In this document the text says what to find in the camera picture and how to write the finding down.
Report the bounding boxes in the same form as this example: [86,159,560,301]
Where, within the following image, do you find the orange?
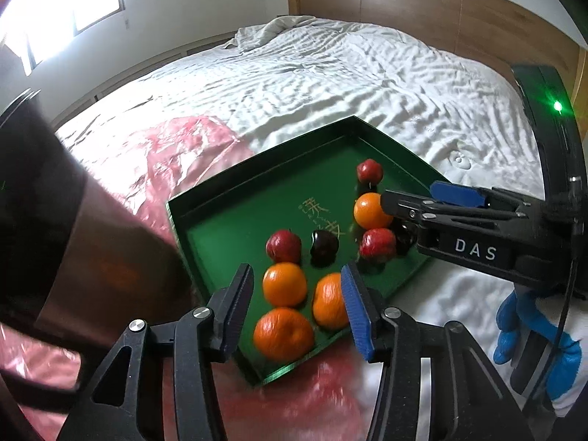
[312,272,352,330]
[263,262,308,308]
[354,193,393,229]
[253,308,315,363]

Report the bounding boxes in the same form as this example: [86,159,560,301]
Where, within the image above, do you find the pink plastic sheet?
[0,117,382,441]

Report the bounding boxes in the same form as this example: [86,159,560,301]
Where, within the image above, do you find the white bed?
[50,15,588,441]

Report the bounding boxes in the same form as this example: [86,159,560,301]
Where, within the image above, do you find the dark plum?
[394,223,418,254]
[309,230,340,267]

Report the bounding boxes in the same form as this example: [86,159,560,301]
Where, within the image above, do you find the person's right hand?
[494,285,588,416]

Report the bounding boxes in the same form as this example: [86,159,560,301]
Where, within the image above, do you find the bed frame rail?
[50,31,240,132]

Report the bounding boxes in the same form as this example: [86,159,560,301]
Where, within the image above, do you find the crumpled white cloth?
[223,15,368,51]

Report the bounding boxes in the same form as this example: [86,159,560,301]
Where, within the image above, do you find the red apple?
[357,159,384,184]
[266,231,303,263]
[359,228,397,262]

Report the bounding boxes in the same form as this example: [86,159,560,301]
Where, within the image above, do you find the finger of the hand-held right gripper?
[429,180,536,214]
[380,190,527,237]

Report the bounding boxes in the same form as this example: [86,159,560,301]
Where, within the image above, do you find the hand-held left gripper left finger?
[55,263,255,441]

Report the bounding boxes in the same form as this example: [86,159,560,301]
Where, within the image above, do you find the window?
[0,0,127,74]

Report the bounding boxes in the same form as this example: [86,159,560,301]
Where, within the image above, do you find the dark brown juicer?
[0,92,196,407]

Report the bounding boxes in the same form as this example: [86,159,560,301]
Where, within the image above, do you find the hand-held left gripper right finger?
[341,262,536,441]

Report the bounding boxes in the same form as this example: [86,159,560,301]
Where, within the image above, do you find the wooden headboard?
[287,0,588,115]

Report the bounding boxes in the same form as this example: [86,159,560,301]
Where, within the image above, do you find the green tray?
[166,116,453,387]

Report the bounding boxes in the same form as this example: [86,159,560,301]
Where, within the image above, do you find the black cable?
[528,177,580,428]

